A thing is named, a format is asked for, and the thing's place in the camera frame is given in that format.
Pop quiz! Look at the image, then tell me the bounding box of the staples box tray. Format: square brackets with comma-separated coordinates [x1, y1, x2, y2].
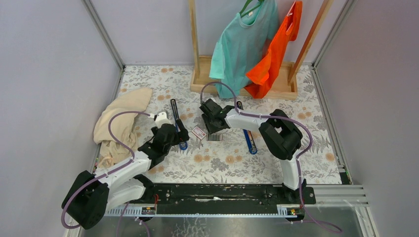
[207, 133, 222, 142]

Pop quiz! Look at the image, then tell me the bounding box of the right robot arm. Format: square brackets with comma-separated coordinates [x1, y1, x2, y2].
[200, 99, 303, 203]

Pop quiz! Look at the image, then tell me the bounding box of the green hanger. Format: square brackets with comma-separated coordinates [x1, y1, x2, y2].
[239, 0, 264, 17]

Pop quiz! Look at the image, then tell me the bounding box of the blue stapler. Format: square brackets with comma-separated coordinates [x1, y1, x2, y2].
[236, 100, 258, 155]
[170, 99, 189, 151]

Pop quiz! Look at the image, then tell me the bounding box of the red white staples box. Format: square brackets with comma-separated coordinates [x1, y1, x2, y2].
[191, 126, 207, 141]

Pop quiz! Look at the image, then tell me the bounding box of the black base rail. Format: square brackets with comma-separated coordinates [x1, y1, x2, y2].
[132, 183, 316, 215]

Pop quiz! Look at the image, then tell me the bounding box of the beige cloth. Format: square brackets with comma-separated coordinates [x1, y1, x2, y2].
[93, 87, 153, 169]

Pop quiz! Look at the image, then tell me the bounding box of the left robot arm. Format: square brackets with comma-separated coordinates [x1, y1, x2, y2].
[61, 119, 189, 230]

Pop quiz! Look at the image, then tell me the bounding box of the floral table mat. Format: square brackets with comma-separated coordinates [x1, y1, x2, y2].
[119, 65, 341, 184]

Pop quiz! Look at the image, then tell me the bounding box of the teal t-shirt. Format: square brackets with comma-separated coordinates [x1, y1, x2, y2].
[209, 0, 280, 99]

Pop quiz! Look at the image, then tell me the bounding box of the orange t-shirt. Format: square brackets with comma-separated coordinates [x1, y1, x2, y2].
[245, 1, 303, 99]

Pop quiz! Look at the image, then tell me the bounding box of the wooden clothes rack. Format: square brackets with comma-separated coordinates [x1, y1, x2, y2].
[188, 0, 334, 100]

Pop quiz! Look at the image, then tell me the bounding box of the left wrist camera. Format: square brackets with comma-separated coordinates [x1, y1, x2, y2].
[149, 111, 172, 128]

